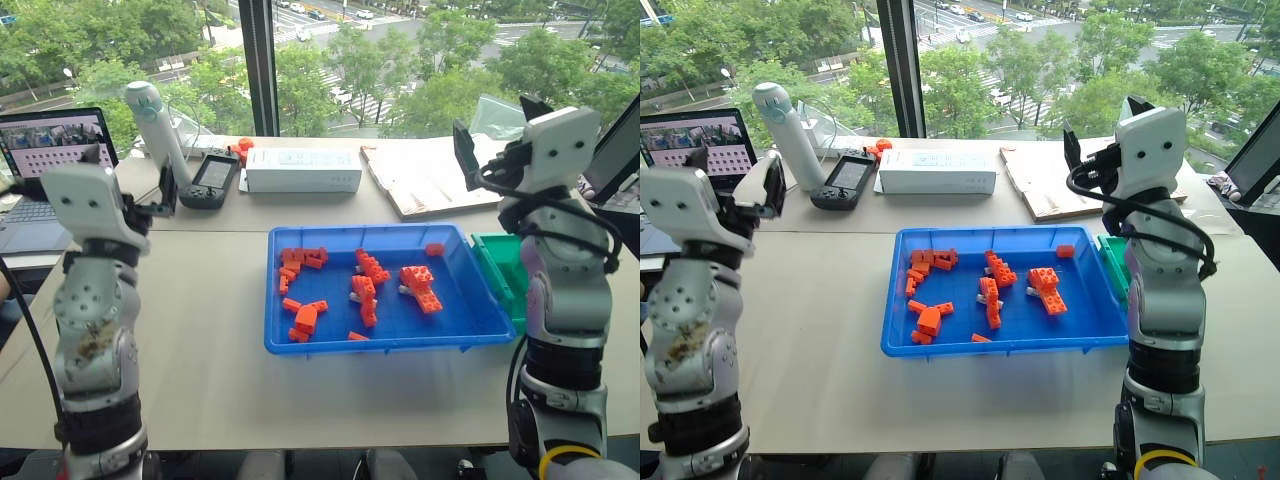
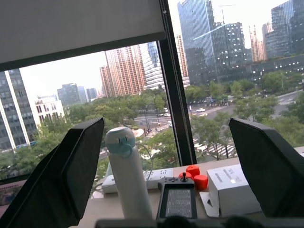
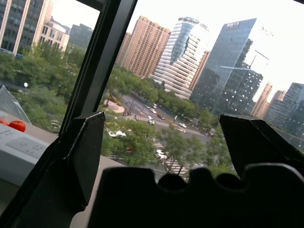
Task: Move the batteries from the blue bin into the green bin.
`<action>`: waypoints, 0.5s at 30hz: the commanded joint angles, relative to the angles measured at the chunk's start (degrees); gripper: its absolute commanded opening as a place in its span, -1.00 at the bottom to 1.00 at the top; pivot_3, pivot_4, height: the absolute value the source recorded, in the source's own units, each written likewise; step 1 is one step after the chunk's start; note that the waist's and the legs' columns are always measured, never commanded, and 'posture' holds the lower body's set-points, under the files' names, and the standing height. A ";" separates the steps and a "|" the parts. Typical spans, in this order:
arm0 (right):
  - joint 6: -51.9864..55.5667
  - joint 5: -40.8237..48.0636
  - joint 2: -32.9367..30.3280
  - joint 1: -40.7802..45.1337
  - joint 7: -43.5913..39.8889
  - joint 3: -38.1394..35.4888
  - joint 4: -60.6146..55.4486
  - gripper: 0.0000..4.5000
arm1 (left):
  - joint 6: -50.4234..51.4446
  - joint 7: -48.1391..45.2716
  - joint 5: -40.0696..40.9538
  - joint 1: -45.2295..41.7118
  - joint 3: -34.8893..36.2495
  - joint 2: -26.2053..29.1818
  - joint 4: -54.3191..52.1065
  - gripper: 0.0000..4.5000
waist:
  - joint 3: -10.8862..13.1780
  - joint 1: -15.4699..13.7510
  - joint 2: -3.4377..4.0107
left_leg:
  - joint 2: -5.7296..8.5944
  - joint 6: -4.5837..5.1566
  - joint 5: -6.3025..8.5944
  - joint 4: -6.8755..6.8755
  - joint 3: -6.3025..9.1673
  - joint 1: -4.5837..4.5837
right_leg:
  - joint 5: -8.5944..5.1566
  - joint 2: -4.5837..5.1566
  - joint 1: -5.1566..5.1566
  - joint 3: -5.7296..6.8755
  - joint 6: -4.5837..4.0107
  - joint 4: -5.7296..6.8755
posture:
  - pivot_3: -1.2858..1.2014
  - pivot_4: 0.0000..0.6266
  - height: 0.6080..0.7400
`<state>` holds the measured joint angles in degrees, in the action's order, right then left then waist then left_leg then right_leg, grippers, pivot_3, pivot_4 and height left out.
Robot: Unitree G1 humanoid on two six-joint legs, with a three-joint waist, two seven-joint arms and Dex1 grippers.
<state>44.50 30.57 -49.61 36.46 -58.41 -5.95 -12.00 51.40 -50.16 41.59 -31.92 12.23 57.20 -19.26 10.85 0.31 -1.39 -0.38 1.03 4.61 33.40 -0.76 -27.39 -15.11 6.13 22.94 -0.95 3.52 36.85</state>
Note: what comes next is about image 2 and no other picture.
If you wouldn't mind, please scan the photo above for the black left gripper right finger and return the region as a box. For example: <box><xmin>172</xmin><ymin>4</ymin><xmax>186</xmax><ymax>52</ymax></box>
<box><xmin>228</xmin><ymin>117</ymin><xmax>304</xmax><ymax>218</ymax></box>

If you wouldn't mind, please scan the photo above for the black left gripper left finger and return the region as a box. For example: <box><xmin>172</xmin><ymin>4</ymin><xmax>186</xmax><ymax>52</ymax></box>
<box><xmin>0</xmin><ymin>117</ymin><xmax>105</xmax><ymax>228</ymax></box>

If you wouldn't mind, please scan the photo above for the white cardboard box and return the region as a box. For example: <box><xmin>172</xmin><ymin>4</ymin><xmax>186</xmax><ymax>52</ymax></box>
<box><xmin>199</xmin><ymin>163</ymin><xmax>263</xmax><ymax>218</ymax></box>

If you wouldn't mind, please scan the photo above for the orange red block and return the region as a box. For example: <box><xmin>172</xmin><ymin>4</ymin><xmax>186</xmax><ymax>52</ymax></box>
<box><xmin>193</xmin><ymin>174</ymin><xmax>209</xmax><ymax>191</ymax></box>
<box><xmin>178</xmin><ymin>171</ymin><xmax>194</xmax><ymax>181</ymax></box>
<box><xmin>186</xmin><ymin>165</ymin><xmax>200</xmax><ymax>178</ymax></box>

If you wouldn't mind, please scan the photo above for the white water bottle blue cap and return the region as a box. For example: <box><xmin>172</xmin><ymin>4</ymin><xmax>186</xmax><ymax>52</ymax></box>
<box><xmin>104</xmin><ymin>126</ymin><xmax>153</xmax><ymax>220</ymax></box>

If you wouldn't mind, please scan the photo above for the black handheld remote controller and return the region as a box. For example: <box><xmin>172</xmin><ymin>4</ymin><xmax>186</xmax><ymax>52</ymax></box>
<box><xmin>156</xmin><ymin>172</ymin><xmax>198</xmax><ymax>220</ymax></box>

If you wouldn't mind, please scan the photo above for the white power strip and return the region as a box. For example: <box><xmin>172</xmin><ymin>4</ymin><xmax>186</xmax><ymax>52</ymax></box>
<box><xmin>101</xmin><ymin>167</ymin><xmax>174</xmax><ymax>194</ymax></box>

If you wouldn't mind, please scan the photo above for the white roller window blind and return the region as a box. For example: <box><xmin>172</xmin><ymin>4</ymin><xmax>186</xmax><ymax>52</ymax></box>
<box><xmin>0</xmin><ymin>0</ymin><xmax>167</xmax><ymax>65</ymax></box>

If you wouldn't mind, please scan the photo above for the white thin cable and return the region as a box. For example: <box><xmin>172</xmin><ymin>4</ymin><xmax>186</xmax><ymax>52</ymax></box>
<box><xmin>135</xmin><ymin>142</ymin><xmax>154</xmax><ymax>188</ymax></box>

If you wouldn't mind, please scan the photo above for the black window frame post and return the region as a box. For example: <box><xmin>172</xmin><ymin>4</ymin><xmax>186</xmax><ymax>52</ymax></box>
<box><xmin>157</xmin><ymin>0</ymin><xmax>197</xmax><ymax>167</ymax></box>

